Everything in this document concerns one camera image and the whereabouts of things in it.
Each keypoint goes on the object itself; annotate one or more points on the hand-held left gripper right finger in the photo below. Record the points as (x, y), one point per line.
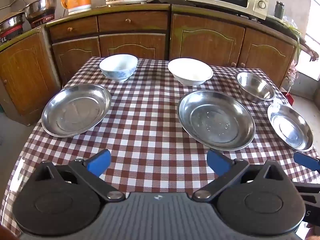
(218, 162)

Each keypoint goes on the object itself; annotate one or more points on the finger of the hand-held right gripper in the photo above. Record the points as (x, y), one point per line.
(307, 188)
(306, 161)

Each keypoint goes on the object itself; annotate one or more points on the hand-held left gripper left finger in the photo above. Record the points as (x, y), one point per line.
(98, 162)

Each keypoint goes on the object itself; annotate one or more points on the small steel plate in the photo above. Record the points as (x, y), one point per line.
(290, 127)

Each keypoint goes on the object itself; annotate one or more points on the large steel plate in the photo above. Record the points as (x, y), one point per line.
(75, 110)
(216, 120)

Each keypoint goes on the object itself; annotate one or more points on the deep steel bowl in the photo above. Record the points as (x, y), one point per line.
(255, 86)

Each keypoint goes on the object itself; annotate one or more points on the wide white ceramic bowl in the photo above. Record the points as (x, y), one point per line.
(190, 71)

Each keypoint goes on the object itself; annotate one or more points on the blue patterned white bowl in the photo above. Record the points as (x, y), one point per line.
(118, 67)

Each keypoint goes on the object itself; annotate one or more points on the red bag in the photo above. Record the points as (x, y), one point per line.
(290, 98)

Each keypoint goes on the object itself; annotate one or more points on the red checkered tablecloth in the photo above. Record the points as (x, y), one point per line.
(145, 105)

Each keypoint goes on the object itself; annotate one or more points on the pink cloth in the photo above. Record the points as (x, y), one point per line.
(293, 71)

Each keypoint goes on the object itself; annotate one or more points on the bright window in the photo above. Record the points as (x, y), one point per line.
(310, 60)

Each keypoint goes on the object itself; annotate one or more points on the wooden corner cabinet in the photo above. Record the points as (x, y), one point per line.
(22, 72)

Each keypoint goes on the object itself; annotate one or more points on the wooden double door cabinet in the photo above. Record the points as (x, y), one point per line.
(225, 42)

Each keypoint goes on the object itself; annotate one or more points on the wooden drawer cabinet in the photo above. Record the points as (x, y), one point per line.
(107, 37)

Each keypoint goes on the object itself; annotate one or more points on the green onion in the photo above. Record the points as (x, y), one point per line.
(293, 28)

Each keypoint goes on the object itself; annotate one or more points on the clear plastic bag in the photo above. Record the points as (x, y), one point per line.
(290, 20)

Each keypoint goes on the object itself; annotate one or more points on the red black induction cooker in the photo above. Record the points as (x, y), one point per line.
(42, 20)
(10, 36)

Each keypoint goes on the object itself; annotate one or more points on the green thermos bottle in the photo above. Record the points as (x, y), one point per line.
(279, 10)

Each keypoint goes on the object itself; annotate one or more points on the lidded steel pot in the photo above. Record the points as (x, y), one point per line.
(41, 7)

